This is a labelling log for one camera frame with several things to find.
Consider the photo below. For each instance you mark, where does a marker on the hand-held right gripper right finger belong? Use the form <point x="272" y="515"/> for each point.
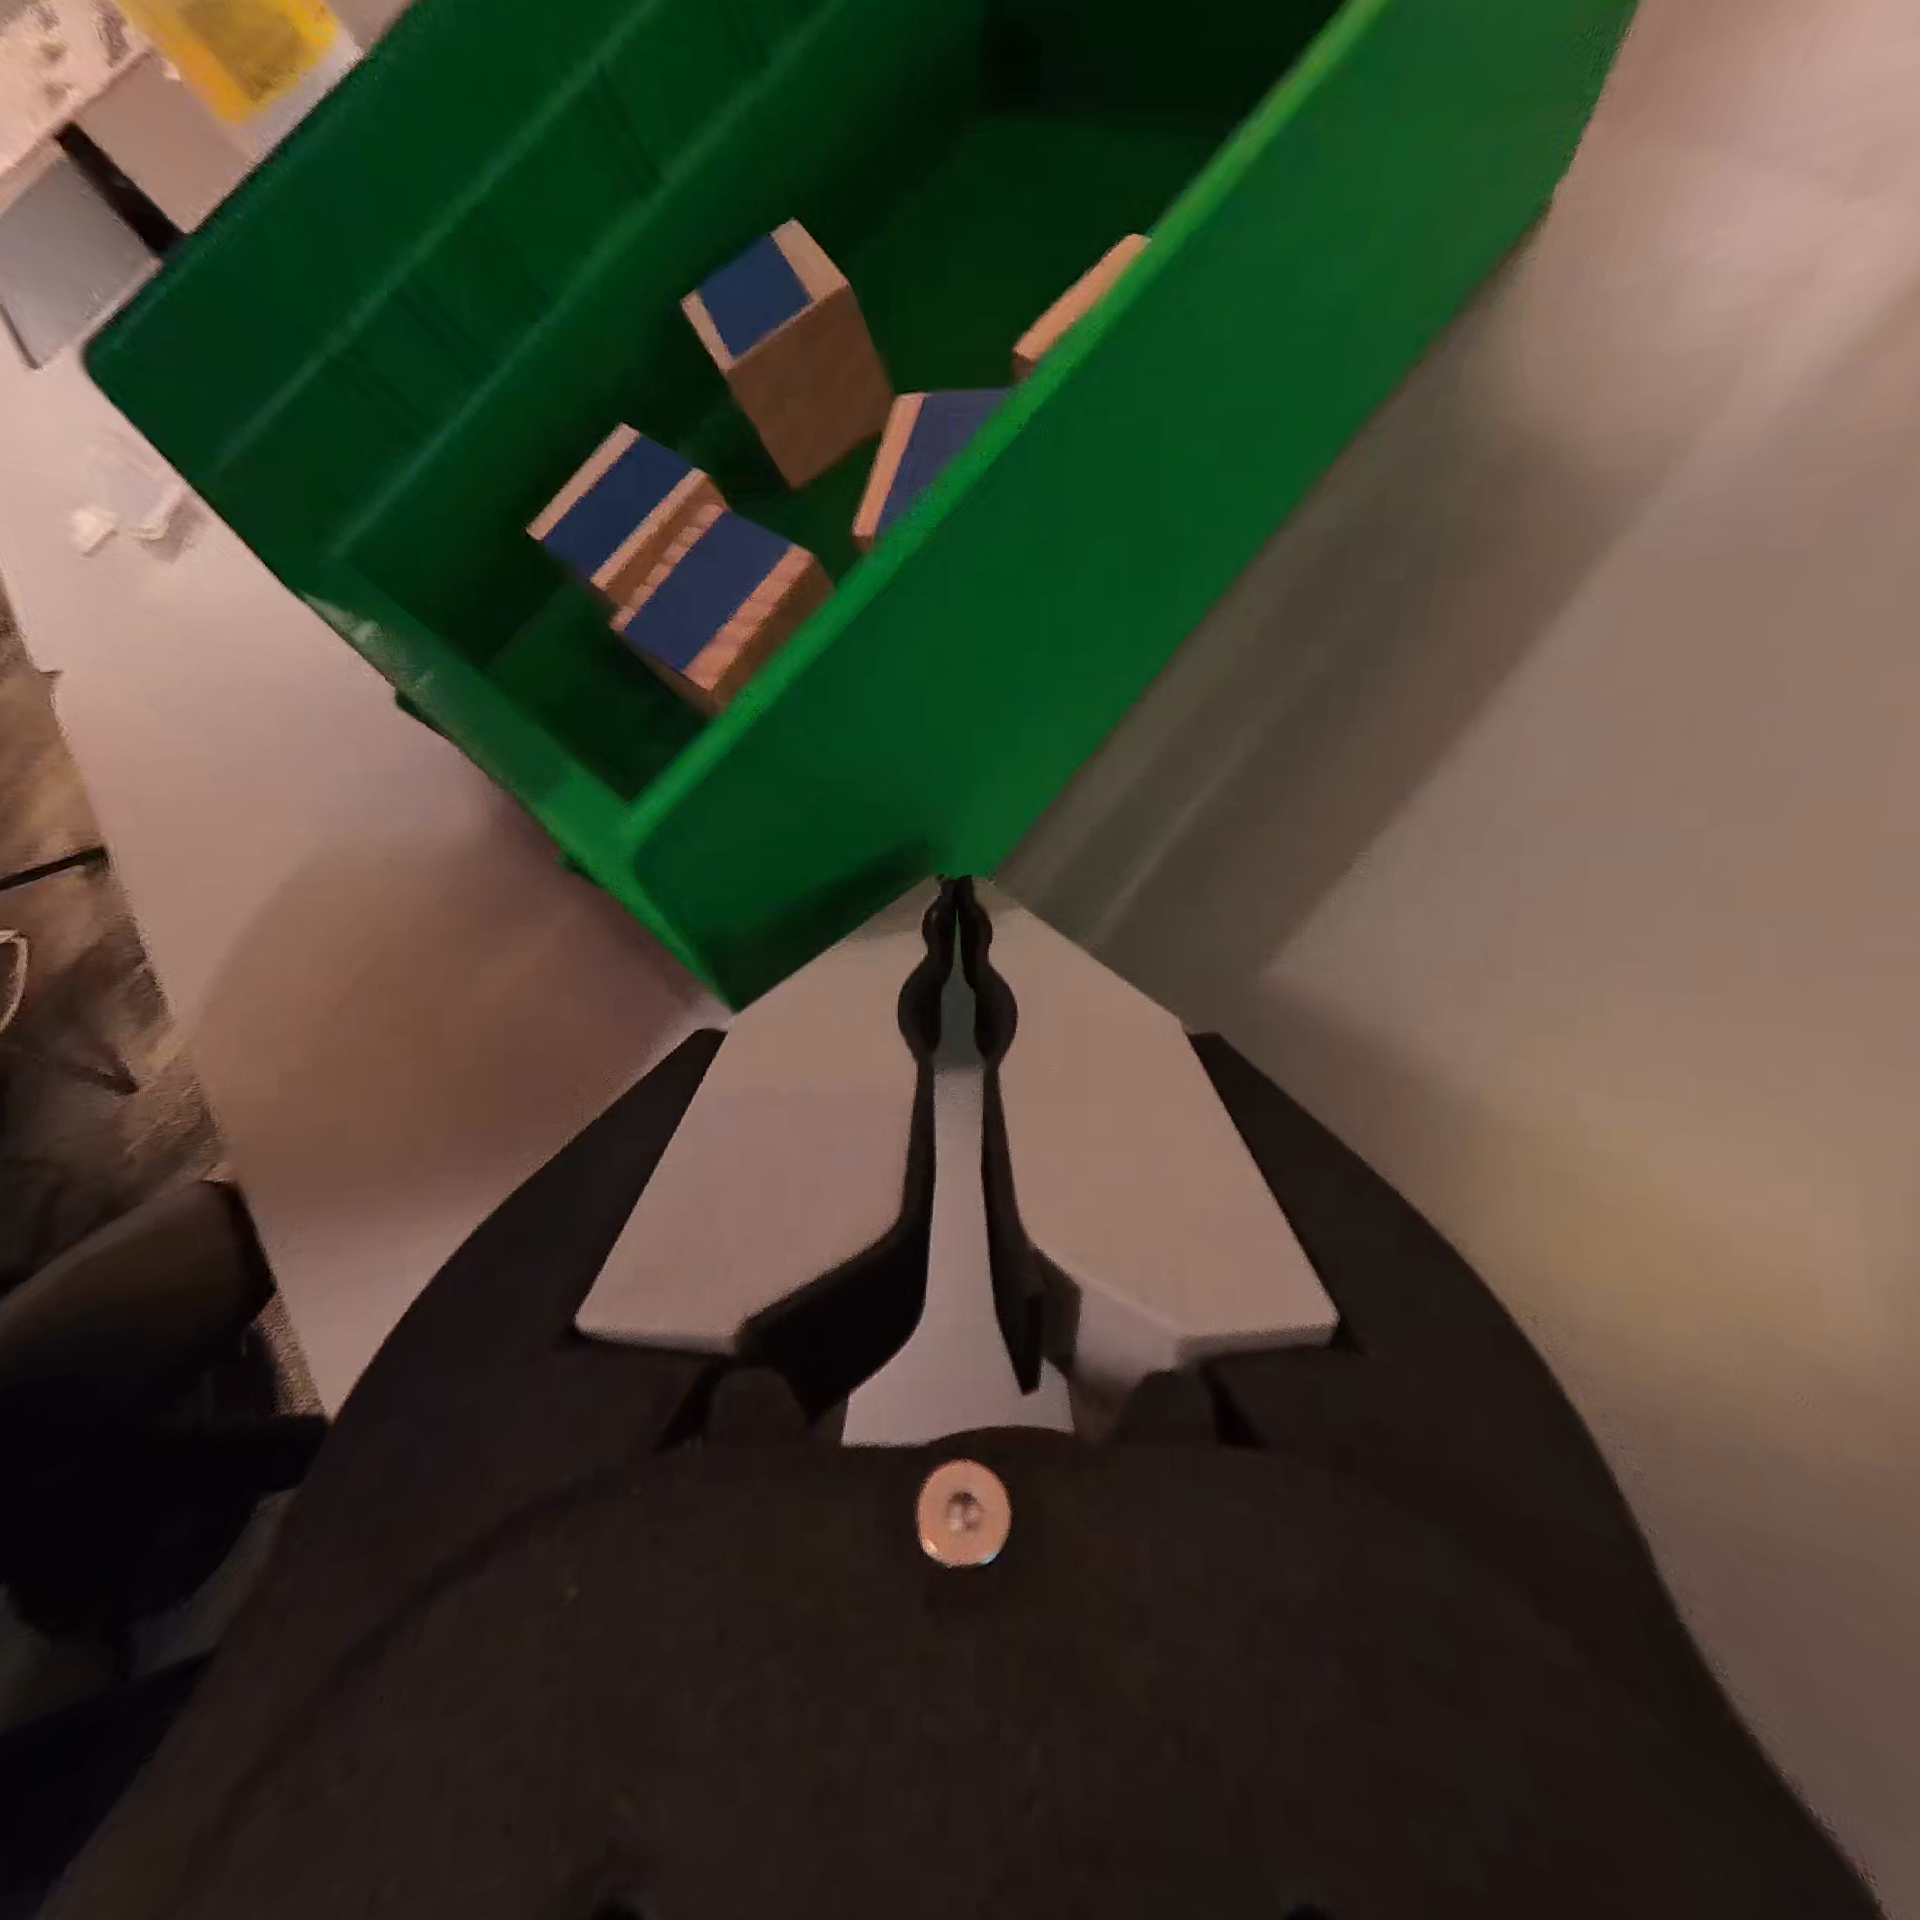
<point x="1171" y="1185"/>

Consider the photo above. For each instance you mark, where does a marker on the small clear plastic clip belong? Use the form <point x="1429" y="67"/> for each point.
<point x="92" y="528"/>

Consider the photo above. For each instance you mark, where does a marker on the green plastic bin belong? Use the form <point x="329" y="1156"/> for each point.
<point x="1125" y="600"/>

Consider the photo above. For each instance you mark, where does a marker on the blue striped wooden cube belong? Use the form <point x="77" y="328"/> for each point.
<point x="1073" y="306"/>
<point x="623" y="503"/>
<point x="923" y="458"/>
<point x="720" y="608"/>
<point x="804" y="381"/>

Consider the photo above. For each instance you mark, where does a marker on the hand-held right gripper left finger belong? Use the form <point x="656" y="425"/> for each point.
<point x="704" y="1200"/>

